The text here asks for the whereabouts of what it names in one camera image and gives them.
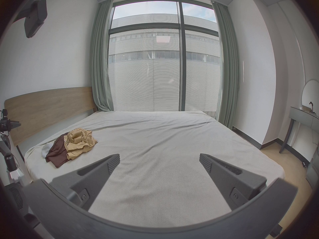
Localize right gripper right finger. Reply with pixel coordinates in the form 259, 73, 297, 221
199, 154, 267, 211

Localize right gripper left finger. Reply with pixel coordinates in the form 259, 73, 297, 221
51, 154, 120, 211

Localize tan shorts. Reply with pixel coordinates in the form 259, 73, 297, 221
64, 128, 98, 161

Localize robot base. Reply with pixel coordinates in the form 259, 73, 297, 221
4, 181, 38, 231

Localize bed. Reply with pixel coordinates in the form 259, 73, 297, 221
4, 87, 285, 227

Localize white garment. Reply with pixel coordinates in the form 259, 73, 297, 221
41, 143, 54, 158

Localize brown garment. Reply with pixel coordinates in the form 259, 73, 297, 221
45, 133, 70, 169

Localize grey dressing table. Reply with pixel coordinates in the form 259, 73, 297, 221
279, 106, 319, 154

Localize round mirror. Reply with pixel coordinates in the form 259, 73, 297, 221
302, 80, 319, 109

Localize window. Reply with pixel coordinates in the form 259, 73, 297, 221
108, 0, 222, 114

